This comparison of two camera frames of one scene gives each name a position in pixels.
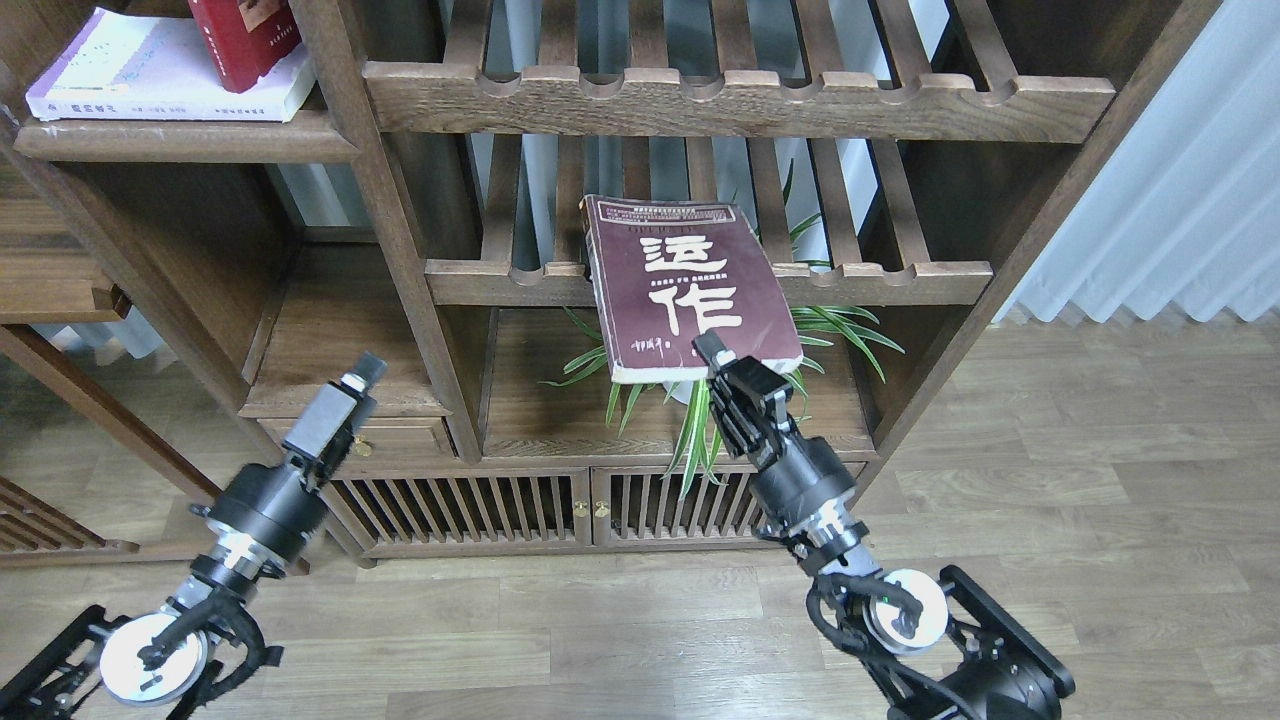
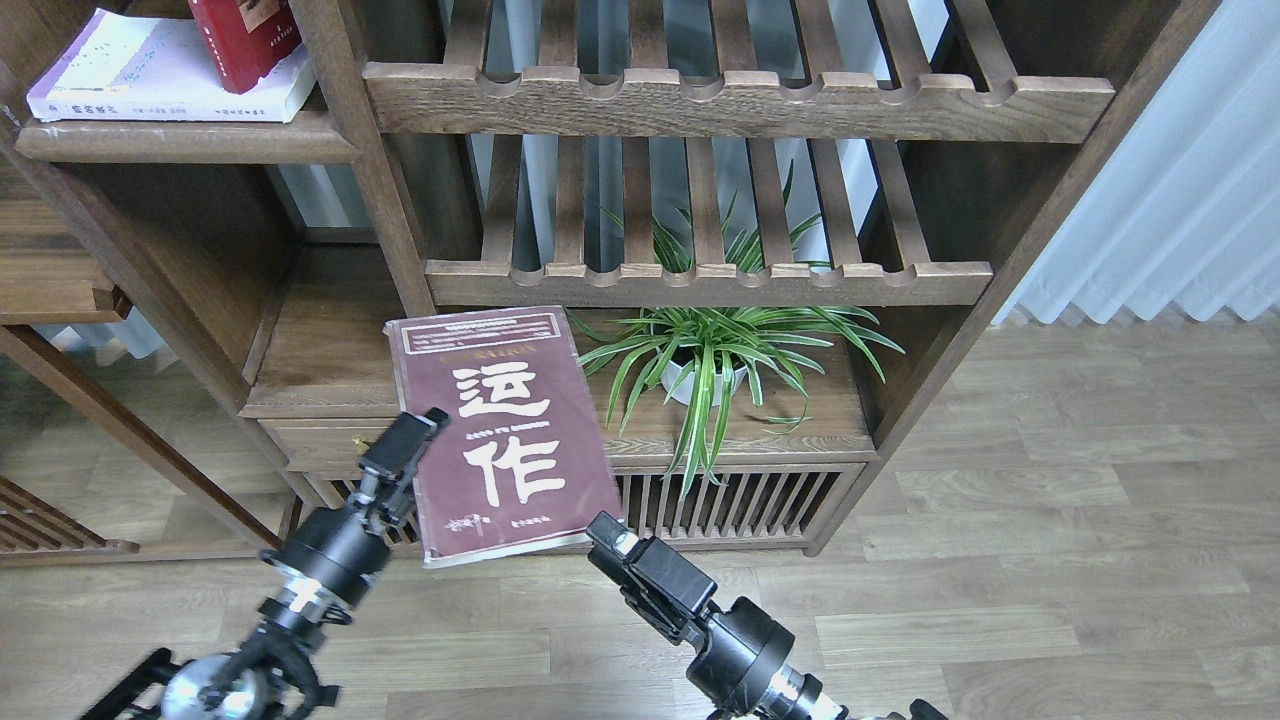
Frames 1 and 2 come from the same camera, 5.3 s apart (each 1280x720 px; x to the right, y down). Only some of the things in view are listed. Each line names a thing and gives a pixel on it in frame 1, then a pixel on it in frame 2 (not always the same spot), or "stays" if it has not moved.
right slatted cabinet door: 642,507 stays
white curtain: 1190,207 stays
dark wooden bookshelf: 625,262 stays
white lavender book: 139,66 stays
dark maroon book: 667,272 to 521,465
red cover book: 249,37 stays
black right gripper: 800,487 to 739,651
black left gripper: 264,510 to 326,566
